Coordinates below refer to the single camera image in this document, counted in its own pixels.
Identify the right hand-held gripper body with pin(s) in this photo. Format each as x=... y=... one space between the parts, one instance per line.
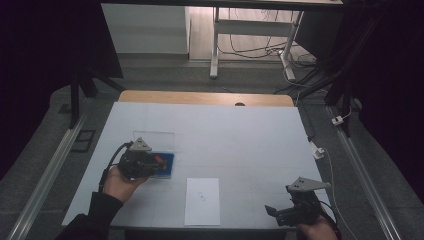
x=303 y=206

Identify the white plug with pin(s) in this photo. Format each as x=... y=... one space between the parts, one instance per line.
x=337 y=120

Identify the blue ink pad clear case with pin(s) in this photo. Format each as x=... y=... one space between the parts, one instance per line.
x=166 y=166

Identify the white power adapter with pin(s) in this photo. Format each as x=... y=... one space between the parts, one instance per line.
x=317 y=151

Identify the white desk frame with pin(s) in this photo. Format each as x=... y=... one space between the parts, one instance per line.
x=253 y=30

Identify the aluminium rail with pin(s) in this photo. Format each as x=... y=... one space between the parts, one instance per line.
x=46 y=176
x=363 y=173

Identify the black metal stand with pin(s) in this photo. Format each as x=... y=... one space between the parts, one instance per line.
x=80 y=90
x=336 y=90

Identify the person's left hand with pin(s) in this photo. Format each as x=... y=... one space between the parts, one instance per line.
x=120 y=186

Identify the black rectangular floor frame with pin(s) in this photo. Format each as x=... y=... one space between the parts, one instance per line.
x=83 y=141

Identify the person's right hand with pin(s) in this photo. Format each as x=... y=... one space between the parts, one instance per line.
x=316 y=230

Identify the white cabinet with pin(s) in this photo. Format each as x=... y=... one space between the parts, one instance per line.
x=146 y=28

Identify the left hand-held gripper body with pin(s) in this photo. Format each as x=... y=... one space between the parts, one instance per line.
x=136 y=161

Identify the small red stamp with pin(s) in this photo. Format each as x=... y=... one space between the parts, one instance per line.
x=160 y=160

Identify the white paper sheet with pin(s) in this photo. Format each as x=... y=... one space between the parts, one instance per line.
x=202 y=203

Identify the black curtain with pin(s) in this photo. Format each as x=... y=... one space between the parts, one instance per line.
x=40 y=50
x=390 y=66

